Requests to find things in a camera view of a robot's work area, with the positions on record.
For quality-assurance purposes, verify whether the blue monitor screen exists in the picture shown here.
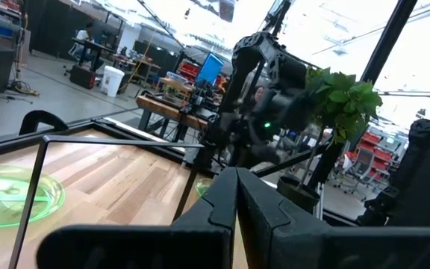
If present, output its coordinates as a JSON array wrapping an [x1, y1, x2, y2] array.
[[196, 52, 225, 87]]

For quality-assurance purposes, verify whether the black desk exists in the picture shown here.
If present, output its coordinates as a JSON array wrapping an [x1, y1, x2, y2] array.
[[71, 37, 116, 72]]

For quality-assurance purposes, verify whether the black rig post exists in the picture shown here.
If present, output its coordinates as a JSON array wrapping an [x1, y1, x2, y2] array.
[[306, 0, 420, 190]]

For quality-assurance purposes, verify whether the coiled floor cable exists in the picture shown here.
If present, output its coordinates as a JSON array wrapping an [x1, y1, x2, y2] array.
[[7, 80, 40, 97]]

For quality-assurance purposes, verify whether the black curved chair back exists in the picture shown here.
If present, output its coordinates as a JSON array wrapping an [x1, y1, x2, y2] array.
[[19, 110, 69, 136]]

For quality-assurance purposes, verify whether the black diagonal rig brace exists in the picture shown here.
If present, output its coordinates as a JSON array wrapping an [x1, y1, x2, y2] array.
[[254, 143, 331, 179]]

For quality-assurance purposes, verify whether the green potted plant black pot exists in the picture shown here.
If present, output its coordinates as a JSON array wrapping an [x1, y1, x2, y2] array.
[[276, 66, 384, 214]]

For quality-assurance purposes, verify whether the black box with red side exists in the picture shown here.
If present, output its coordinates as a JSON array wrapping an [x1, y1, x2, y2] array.
[[69, 65, 97, 90]]

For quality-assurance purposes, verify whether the grey office chair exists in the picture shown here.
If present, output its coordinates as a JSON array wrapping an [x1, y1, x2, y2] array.
[[334, 147, 377, 196]]

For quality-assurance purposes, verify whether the white trash bin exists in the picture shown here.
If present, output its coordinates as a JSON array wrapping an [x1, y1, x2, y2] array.
[[100, 65, 125, 98]]

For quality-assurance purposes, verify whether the wooden crate with plant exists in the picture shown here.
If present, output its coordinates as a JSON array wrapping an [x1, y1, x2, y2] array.
[[160, 77, 194, 105]]

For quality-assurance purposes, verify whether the wooden top workbench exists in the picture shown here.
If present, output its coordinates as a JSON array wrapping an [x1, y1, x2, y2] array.
[[135, 95, 209, 143]]

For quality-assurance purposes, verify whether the black neighbouring robot equipment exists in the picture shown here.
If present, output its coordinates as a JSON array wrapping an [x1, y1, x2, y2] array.
[[356, 118, 430, 228]]

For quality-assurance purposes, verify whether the person seated at desk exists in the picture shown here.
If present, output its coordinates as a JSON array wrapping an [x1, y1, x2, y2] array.
[[73, 22, 96, 58]]

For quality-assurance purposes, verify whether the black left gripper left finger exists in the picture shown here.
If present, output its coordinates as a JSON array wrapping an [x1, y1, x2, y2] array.
[[37, 167, 238, 269]]

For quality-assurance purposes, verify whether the red storage bins rack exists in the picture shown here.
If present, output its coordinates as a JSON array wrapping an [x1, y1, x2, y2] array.
[[349, 131, 393, 179]]

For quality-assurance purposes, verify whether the hanging ceiling unit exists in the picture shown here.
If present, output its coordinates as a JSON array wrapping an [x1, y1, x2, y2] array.
[[218, 0, 237, 22]]

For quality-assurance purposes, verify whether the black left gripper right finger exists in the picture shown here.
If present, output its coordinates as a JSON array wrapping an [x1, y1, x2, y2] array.
[[237, 167, 430, 269]]

